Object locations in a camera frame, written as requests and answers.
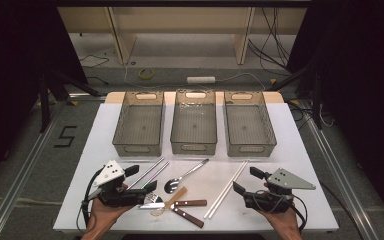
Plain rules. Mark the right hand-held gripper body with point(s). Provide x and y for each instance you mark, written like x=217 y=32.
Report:
x=286 y=180

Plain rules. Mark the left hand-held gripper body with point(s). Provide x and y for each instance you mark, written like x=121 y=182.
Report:
x=108 y=173

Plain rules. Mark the metal spoon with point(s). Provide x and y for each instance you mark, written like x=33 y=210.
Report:
x=171 y=185

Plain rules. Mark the grey mesh basket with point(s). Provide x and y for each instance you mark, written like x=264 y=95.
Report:
x=140 y=126
x=194 y=125

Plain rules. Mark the grey transparent plastic bin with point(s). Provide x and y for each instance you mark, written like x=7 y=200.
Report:
x=249 y=126

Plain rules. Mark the person's right hand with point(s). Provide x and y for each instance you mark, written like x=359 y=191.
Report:
x=285 y=220

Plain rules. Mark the person's left hand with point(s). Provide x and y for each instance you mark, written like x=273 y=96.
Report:
x=103 y=215

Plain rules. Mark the black metal stand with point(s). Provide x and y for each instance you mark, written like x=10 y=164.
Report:
x=317 y=106
x=44 y=103

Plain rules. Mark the yellow tape roll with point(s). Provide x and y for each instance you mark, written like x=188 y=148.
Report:
x=140 y=74

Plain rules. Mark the white power strip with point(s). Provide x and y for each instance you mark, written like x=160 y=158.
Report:
x=201 y=80

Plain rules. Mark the black curtain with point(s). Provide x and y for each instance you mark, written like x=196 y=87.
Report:
x=10 y=83
x=366 y=100

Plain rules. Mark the beige wooden desk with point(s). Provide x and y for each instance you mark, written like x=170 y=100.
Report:
x=123 y=40

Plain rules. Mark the short metal floor rail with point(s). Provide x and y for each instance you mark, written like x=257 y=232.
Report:
x=86 y=96

